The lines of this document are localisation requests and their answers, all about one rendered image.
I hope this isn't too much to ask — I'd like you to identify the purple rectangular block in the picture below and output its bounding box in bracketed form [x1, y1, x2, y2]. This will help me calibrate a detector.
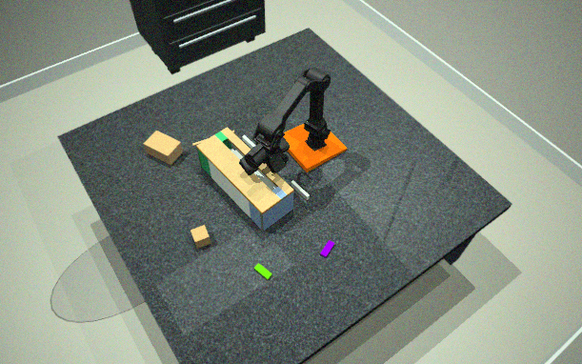
[320, 240, 334, 258]

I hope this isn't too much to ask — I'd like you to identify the green flat bar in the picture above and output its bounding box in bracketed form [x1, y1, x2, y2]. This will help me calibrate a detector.
[254, 264, 272, 280]

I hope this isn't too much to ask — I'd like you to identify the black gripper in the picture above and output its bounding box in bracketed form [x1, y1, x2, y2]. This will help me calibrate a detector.
[239, 136, 290, 175]

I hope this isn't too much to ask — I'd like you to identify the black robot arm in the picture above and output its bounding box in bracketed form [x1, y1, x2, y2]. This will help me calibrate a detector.
[244, 67, 331, 172]

